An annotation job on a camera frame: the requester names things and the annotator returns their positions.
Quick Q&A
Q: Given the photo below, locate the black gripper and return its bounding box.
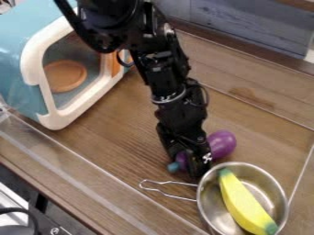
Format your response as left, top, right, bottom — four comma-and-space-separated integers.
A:
153, 78, 213, 178

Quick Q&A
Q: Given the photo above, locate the purple toy eggplant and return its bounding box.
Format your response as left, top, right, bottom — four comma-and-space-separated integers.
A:
168, 130, 237, 173

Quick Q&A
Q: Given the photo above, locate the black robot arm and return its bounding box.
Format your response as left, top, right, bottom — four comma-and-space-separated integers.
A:
54, 0, 213, 178

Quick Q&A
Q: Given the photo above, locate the yellow toy banana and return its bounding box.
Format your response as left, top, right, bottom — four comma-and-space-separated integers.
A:
218, 168, 278, 235

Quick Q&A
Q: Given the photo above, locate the orange microwave turntable plate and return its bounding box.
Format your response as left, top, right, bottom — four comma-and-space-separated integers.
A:
45, 60, 87, 93

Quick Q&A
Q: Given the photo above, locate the blue toy microwave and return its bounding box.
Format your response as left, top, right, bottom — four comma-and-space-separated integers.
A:
0, 0, 131, 130

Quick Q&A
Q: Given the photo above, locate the silver pot with wire handle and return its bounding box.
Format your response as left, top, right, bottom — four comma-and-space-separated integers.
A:
139, 162, 290, 235

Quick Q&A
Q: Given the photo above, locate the black cable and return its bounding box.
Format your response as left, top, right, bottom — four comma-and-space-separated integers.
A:
0, 207, 42, 235

